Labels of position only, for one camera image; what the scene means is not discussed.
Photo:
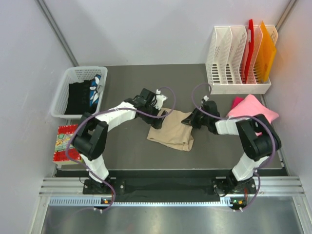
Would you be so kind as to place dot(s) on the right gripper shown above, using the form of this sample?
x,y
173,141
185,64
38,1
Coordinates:
x,y
192,118

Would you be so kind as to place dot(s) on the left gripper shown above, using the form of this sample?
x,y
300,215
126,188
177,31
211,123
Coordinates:
x,y
155,123

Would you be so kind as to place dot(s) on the beige t shirt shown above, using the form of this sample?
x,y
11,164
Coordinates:
x,y
173,133

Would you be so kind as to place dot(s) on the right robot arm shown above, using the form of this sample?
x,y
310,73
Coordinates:
x,y
258,139

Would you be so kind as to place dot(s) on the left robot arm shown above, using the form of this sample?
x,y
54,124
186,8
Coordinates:
x,y
90,140

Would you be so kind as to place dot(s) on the blue white t shirt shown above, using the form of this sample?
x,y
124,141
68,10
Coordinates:
x,y
94,90

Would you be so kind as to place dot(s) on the light pink folded cloth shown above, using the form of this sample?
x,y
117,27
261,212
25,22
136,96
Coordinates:
x,y
251,106

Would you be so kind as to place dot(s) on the white plastic basket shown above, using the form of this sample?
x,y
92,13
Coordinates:
x,y
76,75

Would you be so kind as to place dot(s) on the black t shirt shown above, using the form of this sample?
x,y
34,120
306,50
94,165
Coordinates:
x,y
78,99

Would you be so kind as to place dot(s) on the white file organizer rack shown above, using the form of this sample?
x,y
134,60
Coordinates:
x,y
224,63

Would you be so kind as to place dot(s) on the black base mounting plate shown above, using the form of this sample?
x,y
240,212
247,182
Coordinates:
x,y
152,188

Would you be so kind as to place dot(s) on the orange folder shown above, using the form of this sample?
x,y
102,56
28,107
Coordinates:
x,y
266,53

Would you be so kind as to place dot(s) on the red folder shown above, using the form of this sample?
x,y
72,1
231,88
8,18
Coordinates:
x,y
249,49

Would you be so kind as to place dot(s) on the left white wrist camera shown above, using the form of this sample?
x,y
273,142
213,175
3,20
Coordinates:
x,y
160,99

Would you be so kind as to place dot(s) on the white slotted cable duct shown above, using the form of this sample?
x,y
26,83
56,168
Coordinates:
x,y
85,201

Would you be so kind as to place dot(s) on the aluminium frame rail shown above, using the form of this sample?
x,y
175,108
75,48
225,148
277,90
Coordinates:
x,y
269,186

